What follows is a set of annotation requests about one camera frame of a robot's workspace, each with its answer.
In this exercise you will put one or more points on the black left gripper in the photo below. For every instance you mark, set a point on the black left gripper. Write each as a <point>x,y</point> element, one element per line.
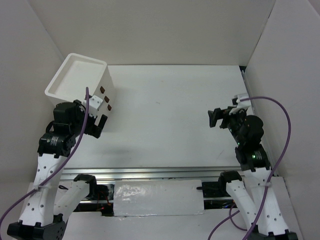
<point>94,130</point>

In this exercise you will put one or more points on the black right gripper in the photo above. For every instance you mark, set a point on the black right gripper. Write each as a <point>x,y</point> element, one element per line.
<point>219,113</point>

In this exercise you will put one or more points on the white drawer cabinet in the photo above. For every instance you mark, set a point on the white drawer cabinet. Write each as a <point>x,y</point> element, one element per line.
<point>77,73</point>

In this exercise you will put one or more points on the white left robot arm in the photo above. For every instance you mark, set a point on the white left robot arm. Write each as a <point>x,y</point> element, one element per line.
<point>44,217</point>

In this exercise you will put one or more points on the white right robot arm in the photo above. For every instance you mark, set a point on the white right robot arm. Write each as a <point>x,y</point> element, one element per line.
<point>253,193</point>

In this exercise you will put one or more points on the white foam cover panel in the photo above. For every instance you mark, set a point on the white foam cover panel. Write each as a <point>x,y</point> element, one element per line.
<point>158,198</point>

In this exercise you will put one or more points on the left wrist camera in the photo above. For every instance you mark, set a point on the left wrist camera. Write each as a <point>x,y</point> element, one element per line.
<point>94,106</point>

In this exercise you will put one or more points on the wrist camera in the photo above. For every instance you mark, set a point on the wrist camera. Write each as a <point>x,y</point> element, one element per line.
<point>94,106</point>
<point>240,102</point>

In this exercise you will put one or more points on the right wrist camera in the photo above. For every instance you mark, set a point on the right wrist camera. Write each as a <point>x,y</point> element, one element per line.
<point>240,102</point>

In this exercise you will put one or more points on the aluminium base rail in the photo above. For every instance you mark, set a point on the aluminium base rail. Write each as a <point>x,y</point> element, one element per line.
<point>150,173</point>

